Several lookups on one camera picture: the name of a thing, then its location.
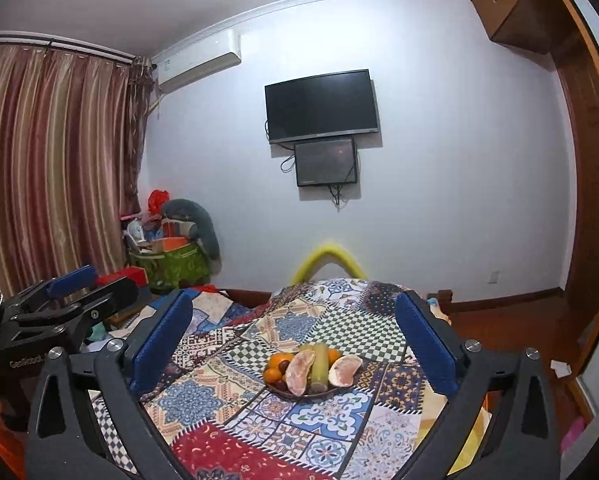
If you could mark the small orange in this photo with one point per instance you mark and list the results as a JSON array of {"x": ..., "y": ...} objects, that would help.
[{"x": 333, "y": 355}]

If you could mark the red box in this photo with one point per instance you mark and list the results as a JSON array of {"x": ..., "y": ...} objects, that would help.
[{"x": 124, "y": 277}]

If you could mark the dark red plum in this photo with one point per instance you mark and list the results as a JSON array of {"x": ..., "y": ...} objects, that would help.
[
  {"x": 284, "y": 369},
  {"x": 282, "y": 386}
]

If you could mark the white wall socket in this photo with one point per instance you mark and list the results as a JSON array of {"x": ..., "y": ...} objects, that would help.
[{"x": 493, "y": 276}]

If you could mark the large black wall television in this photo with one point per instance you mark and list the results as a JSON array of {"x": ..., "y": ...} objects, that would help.
[{"x": 322, "y": 105}]

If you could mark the small black wall monitor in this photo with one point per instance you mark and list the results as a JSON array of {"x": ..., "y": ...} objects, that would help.
[{"x": 325, "y": 161}]

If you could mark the pink item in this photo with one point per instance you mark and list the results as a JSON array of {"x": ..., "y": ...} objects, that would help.
[{"x": 574, "y": 436}]

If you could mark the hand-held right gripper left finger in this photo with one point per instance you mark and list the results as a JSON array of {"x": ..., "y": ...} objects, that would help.
[{"x": 162, "y": 340}]

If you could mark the long yellow sugarcane piece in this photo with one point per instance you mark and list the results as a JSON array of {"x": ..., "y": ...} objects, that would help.
[{"x": 321, "y": 367}]

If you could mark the white curtain rail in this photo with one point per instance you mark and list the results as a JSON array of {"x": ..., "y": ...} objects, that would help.
[{"x": 59, "y": 46}]

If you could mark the white air conditioner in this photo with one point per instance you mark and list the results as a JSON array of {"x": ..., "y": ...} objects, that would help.
[{"x": 199, "y": 67}]

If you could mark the patterned patchwork blanket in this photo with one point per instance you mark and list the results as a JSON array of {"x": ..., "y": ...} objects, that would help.
[{"x": 289, "y": 425}]

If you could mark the red plastic bag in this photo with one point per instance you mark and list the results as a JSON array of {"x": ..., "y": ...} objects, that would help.
[{"x": 158, "y": 201}]

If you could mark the wooden bed frame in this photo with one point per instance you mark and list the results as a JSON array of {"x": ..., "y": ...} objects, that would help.
[{"x": 244, "y": 296}]

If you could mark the large orange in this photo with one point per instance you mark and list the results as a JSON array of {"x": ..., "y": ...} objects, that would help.
[{"x": 279, "y": 360}]

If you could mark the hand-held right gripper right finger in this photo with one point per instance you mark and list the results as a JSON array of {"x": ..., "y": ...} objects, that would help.
[{"x": 427, "y": 340}]

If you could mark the white paper scrap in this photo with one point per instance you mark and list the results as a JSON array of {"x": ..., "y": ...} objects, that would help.
[{"x": 561, "y": 368}]

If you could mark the wooden wardrobe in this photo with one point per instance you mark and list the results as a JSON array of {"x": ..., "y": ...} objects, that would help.
[{"x": 579, "y": 110}]

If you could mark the orange plastic bag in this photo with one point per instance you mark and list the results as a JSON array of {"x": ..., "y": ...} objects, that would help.
[{"x": 2, "y": 435}]

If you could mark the small pomelo wedge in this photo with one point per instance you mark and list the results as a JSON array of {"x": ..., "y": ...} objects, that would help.
[{"x": 344, "y": 370}]

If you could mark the green patterned box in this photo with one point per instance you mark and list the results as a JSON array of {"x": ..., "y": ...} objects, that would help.
[{"x": 174, "y": 265}]

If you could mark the striped brown curtain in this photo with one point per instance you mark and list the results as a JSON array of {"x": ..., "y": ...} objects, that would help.
[{"x": 54, "y": 160}]

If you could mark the orange box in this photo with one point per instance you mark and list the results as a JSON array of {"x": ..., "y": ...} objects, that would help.
[{"x": 169, "y": 244}]

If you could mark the brown oval plate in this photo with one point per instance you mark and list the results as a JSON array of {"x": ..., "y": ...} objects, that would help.
[{"x": 309, "y": 396}]

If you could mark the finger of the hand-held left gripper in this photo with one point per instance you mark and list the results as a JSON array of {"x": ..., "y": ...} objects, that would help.
[
  {"x": 72, "y": 280},
  {"x": 107, "y": 296}
]

